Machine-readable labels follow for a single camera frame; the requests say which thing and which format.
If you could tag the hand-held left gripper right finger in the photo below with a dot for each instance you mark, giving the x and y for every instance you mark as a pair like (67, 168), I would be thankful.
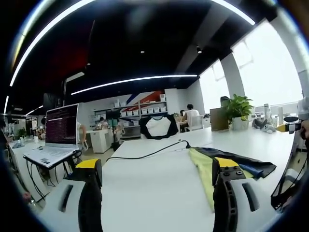
(224, 193)

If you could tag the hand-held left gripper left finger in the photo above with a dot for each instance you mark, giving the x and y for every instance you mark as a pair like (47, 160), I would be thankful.
(90, 193)

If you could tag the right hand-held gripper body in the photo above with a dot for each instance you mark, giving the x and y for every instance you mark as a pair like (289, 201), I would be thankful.
(303, 108)

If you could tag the yellow-green black blue garment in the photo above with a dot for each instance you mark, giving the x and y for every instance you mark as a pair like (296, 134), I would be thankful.
(205, 166)

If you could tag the person's right hand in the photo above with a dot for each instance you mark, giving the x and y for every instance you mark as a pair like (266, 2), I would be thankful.
(305, 130)

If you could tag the white game controller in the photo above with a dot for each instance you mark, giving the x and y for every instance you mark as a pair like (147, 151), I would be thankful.
(268, 128)

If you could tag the black laptop stand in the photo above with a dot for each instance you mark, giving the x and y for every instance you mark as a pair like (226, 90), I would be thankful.
(68, 164)

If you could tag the white plant pot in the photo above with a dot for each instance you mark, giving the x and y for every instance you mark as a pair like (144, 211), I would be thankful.
(240, 123)

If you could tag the green leafy plant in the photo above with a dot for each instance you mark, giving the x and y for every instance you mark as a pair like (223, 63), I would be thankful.
(239, 106)

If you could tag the white cabinet desk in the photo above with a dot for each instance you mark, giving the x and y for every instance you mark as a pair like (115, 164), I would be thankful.
(100, 141)

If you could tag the black high-back office chair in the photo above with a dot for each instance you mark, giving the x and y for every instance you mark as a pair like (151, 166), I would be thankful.
(225, 100)

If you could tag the black tripod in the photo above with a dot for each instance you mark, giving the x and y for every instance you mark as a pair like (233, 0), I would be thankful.
(115, 130)

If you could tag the brown cardboard box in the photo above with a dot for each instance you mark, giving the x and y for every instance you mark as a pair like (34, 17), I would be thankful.
(218, 119)

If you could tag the white laptop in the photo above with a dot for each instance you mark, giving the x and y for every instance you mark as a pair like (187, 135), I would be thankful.
(61, 125)

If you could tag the white office chair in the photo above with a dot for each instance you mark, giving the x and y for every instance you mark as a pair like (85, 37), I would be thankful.
(198, 122)

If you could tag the small green plant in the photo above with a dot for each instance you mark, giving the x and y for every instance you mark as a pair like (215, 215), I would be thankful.
(21, 133)

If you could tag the black and white raglan shirt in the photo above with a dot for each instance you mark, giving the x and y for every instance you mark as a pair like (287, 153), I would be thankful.
(157, 126)

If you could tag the shelf of white storage boxes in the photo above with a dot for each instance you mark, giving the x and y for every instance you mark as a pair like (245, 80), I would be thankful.
(147, 110)

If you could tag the black ceiling spotlight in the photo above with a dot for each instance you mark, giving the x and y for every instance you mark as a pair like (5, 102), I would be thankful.
(199, 50)

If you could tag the short ceiling light strip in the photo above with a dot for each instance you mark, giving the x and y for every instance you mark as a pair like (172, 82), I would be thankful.
(135, 80)

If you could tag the long curved ceiling light strip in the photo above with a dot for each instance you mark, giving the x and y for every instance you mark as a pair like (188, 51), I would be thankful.
(48, 31)

